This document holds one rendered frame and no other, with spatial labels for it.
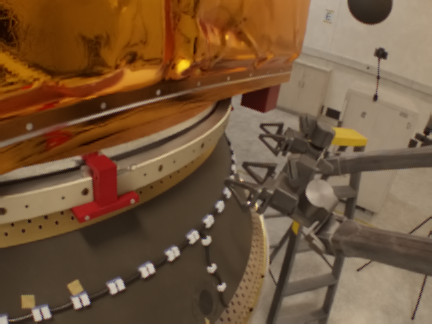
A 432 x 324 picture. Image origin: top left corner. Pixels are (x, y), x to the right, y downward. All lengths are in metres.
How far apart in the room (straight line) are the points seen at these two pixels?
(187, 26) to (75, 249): 0.50
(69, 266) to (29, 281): 0.08
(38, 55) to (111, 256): 0.40
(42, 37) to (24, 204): 0.26
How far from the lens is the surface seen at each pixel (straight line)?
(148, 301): 0.71
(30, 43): 0.42
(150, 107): 0.68
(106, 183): 0.52
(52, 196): 0.52
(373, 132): 3.83
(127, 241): 0.64
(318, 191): 0.58
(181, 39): 0.66
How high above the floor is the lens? 1.99
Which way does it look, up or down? 27 degrees down
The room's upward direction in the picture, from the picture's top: 10 degrees clockwise
